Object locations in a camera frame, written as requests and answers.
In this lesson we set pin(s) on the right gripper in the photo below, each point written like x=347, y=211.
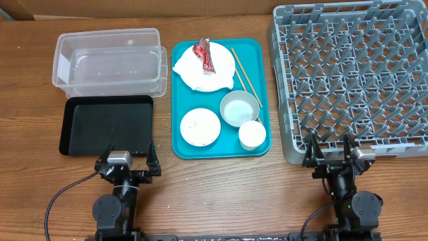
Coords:
x=327, y=167

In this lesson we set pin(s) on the clear plastic bin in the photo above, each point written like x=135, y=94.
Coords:
x=118, y=62

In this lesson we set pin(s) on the white napkin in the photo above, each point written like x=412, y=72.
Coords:
x=187, y=68

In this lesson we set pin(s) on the large white plate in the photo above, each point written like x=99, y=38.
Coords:
x=220, y=57

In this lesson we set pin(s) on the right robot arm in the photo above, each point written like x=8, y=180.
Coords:
x=357, y=212

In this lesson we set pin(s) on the black tray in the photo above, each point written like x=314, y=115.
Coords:
x=93, y=123

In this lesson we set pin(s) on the small pink bowl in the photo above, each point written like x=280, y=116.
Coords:
x=200, y=127

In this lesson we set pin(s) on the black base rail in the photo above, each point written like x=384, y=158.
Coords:
x=292, y=236

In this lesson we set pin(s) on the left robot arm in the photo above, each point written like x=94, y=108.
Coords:
x=115, y=213

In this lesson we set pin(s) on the grey bowl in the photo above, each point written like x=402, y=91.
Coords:
x=238, y=107

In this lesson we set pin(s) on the red snack wrapper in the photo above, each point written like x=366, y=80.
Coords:
x=203, y=53

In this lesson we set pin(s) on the wooden chopstick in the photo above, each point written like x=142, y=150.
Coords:
x=246, y=77
x=245, y=89

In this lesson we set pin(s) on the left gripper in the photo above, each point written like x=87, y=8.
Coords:
x=146, y=177

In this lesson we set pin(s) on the grey dishwasher rack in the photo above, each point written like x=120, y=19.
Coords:
x=351, y=68

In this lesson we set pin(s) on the white cup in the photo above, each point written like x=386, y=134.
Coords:
x=251, y=135

